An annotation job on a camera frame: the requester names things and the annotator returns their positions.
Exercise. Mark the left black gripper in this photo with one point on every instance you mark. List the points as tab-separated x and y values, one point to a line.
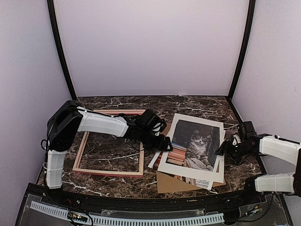
159	147

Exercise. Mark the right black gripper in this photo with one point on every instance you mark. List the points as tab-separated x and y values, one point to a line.
225	147

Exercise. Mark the cat and books photo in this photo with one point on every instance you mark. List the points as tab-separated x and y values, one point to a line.
195	146

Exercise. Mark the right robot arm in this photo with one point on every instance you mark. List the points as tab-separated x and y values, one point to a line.
281	148

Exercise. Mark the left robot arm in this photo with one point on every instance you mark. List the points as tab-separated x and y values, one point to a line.
70	119

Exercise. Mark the brown cardboard backing board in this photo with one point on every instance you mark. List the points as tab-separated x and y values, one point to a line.
193	163

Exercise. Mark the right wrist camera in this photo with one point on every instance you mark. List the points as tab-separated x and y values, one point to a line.
236	140

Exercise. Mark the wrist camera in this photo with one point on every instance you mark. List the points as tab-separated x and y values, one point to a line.
236	140
159	127

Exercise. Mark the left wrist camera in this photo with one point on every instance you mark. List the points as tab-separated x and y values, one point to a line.
159	127

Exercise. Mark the black front rail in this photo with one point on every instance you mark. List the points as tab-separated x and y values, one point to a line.
219	202

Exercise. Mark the white slotted cable duct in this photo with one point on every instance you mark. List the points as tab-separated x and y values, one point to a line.
96	220

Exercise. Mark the right black corner post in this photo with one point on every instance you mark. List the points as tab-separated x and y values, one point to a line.
243	49

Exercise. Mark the black corner post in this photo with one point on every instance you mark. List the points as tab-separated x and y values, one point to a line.
243	49
59	48

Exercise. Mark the left black corner post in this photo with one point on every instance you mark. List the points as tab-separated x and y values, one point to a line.
59	48

